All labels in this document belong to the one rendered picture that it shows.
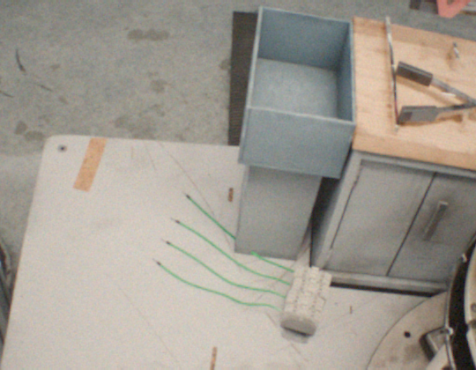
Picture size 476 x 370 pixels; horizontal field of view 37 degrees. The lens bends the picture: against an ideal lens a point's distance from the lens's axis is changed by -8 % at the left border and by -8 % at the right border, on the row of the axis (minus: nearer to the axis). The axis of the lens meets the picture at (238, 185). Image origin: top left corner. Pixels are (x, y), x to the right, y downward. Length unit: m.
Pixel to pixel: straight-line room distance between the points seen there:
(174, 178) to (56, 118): 1.19
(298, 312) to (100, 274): 0.25
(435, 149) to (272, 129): 0.16
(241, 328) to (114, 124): 1.32
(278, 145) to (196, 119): 1.42
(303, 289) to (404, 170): 0.21
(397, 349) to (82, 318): 0.39
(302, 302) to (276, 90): 0.25
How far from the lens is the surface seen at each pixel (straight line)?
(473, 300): 0.65
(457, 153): 0.75
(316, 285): 0.91
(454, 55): 0.84
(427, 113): 0.73
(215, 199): 1.01
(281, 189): 0.85
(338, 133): 0.74
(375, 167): 0.78
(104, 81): 2.28
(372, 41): 0.83
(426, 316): 0.94
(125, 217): 0.98
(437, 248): 0.90
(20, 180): 2.05
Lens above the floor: 1.58
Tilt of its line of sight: 51 degrees down
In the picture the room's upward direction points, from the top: 10 degrees clockwise
